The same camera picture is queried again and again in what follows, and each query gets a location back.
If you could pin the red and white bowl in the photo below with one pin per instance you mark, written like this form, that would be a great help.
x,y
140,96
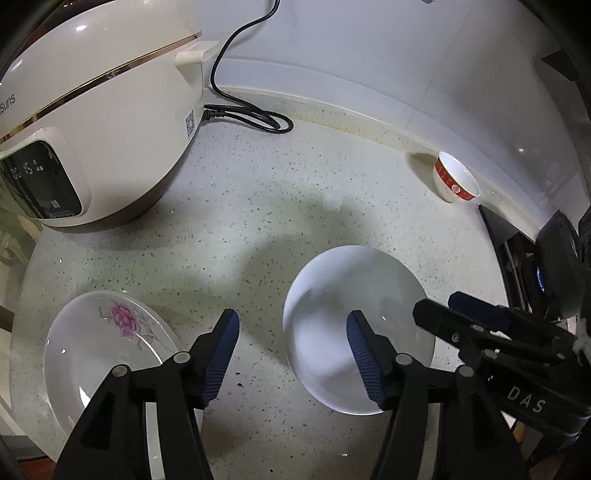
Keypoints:
x,y
457,173

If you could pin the large white flowered plate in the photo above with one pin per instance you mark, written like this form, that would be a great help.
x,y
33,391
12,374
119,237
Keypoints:
x,y
92,350

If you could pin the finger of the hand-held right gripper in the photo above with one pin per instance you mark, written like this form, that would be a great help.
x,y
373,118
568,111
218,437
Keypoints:
x,y
475,304
438,316

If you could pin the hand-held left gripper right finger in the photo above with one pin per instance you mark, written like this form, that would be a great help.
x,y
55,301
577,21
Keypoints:
x,y
364,364

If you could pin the black stove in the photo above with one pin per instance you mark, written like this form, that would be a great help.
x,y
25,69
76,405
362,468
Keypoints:
x,y
512,258

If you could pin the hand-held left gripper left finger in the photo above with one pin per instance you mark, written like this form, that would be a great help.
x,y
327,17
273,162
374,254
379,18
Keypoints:
x,y
221,360

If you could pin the cream electric rice cooker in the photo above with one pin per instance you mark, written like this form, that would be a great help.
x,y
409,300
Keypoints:
x,y
115,115

